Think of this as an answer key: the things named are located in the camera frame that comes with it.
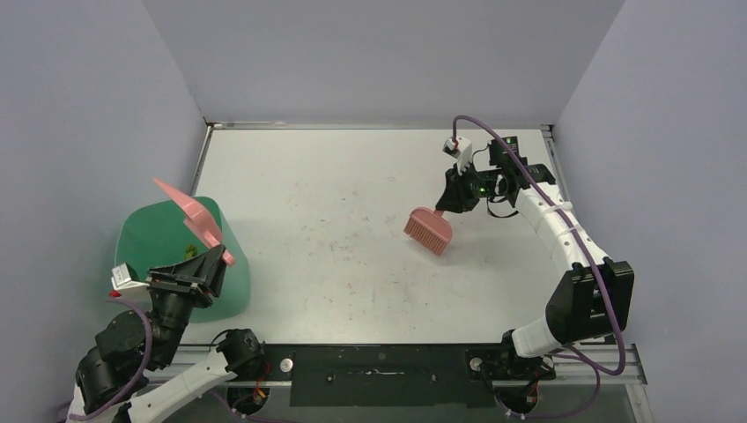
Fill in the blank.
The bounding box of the green paper scrap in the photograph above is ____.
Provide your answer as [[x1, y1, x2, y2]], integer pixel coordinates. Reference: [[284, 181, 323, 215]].
[[183, 245, 198, 260]]

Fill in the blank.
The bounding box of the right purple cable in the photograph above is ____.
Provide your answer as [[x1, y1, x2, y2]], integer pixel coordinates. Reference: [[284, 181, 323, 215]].
[[452, 115, 627, 421]]

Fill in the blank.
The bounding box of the green trash bin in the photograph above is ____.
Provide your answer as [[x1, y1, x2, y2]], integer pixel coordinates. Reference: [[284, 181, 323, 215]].
[[115, 197, 250, 323]]

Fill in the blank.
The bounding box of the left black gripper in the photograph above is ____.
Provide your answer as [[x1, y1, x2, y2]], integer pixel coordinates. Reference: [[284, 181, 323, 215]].
[[149, 243, 233, 366]]

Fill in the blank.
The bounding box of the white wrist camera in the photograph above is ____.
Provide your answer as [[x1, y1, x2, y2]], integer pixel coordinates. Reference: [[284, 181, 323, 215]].
[[109, 263, 150, 302], [442, 136, 473, 175]]

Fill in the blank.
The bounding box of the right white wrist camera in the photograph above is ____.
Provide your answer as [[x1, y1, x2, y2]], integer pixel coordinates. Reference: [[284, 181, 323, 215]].
[[442, 136, 473, 175]]

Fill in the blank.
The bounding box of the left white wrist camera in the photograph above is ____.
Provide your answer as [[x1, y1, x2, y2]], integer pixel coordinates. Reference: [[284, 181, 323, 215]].
[[109, 263, 150, 302]]

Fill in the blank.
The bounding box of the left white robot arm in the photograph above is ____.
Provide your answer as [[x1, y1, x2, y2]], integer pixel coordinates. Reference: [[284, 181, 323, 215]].
[[66, 244, 268, 422]]

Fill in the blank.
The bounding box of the pink hand brush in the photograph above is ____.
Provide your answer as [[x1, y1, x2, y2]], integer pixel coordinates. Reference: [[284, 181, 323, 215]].
[[403, 207, 453, 256]]

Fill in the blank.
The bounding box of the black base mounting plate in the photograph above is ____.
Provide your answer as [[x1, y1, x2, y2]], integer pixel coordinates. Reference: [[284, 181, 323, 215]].
[[174, 343, 556, 410]]

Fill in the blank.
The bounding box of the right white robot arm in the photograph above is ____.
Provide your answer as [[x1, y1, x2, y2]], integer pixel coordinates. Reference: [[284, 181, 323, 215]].
[[426, 136, 634, 378]]

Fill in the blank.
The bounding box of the pink dustpan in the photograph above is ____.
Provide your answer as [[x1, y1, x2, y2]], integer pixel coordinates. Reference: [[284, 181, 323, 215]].
[[148, 177, 243, 267]]

